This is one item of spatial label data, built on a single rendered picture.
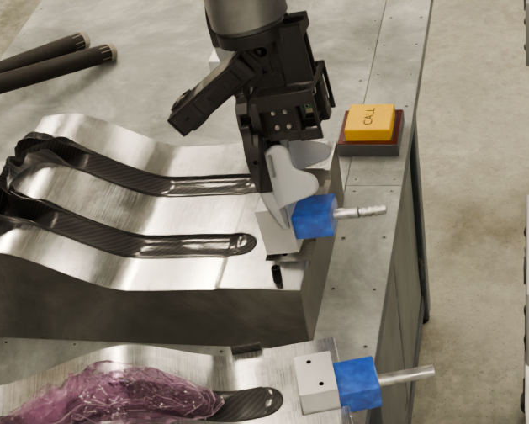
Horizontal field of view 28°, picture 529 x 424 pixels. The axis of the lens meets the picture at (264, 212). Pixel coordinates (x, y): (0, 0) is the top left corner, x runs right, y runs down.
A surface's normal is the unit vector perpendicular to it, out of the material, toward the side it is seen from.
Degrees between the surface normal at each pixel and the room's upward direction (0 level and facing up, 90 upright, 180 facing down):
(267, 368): 0
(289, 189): 72
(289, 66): 82
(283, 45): 82
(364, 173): 0
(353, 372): 0
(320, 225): 82
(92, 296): 90
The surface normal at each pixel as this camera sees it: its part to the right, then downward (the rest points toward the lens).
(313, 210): -0.25, -0.84
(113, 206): 0.29, -0.69
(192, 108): -0.22, 0.57
